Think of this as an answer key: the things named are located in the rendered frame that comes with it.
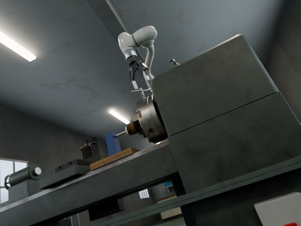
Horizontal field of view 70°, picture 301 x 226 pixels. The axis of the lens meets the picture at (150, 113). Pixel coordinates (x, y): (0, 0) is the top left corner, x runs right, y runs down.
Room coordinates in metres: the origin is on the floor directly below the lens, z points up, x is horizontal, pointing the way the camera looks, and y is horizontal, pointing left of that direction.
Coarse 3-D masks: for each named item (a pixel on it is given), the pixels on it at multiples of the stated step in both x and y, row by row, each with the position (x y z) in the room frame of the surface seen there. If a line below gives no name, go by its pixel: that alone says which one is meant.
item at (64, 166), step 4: (76, 160) 1.33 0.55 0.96; (80, 160) 1.37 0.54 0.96; (84, 160) 1.41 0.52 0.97; (64, 164) 1.35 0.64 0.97; (68, 164) 1.35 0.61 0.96; (72, 164) 1.34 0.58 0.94; (76, 164) 1.33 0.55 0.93; (80, 164) 1.36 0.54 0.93; (84, 164) 1.40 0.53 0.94; (88, 164) 1.44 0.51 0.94; (56, 168) 1.37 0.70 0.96; (60, 168) 1.36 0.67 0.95; (64, 168) 1.35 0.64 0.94; (56, 172) 1.37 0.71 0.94
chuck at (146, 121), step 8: (136, 104) 1.27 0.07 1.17; (144, 104) 1.23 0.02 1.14; (136, 112) 1.25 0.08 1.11; (144, 112) 1.23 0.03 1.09; (144, 120) 1.24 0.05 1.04; (152, 120) 1.23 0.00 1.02; (144, 128) 1.26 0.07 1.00; (152, 128) 1.26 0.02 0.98; (152, 136) 1.31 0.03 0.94; (160, 136) 1.32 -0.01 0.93
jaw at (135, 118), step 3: (138, 114) 1.25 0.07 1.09; (141, 114) 1.24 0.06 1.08; (135, 117) 1.27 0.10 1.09; (138, 117) 1.25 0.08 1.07; (141, 117) 1.24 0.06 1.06; (135, 120) 1.27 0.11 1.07; (138, 120) 1.28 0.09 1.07; (135, 123) 1.32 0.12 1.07; (138, 123) 1.32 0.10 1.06; (135, 126) 1.36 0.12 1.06; (138, 126) 1.37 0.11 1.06
